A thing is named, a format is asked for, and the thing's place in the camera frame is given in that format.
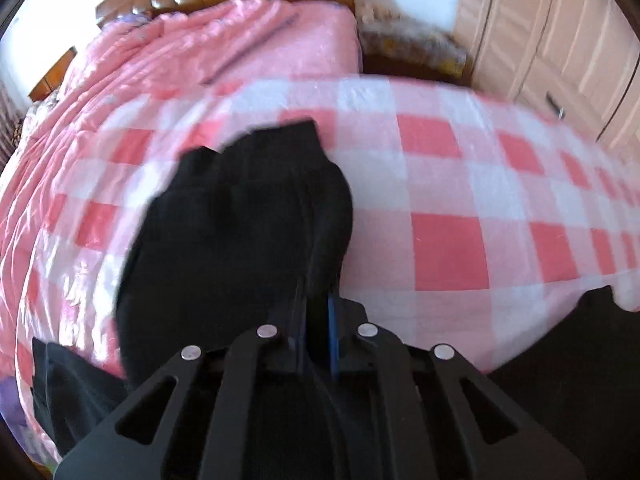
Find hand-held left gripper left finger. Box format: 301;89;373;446
54;279;310;480

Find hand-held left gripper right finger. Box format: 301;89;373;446
326;296;587;480

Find black pants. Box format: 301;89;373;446
31;118;355;480

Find pink white checked bed sheet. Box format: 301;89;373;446
15;76;640;376

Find dark cloth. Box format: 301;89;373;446
482;284;640;480

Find pink quilt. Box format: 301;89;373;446
0;0;362;461

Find cluttered dark nightstand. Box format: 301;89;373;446
356;2;476;86

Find purple patterned pillow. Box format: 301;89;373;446
116;12;154;29

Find brown wooden nightstand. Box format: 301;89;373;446
28;46;80;104

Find beige panelled wardrobe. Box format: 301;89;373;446
450;0;640;153

